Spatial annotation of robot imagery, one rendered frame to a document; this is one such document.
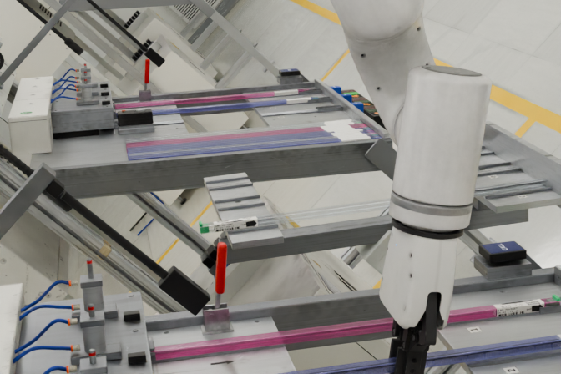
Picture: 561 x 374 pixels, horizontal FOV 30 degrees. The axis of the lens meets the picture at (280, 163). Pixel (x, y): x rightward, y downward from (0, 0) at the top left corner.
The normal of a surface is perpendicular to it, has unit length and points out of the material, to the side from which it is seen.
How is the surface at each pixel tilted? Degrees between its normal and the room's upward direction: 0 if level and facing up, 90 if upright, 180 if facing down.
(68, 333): 44
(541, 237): 0
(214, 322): 90
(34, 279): 90
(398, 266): 36
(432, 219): 78
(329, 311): 90
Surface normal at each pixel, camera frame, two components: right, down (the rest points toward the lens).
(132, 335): -0.05, -0.97
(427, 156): -0.40, 0.16
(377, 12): -0.10, 0.41
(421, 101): -0.74, 0.07
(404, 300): -0.95, -0.07
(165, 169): 0.18, 0.24
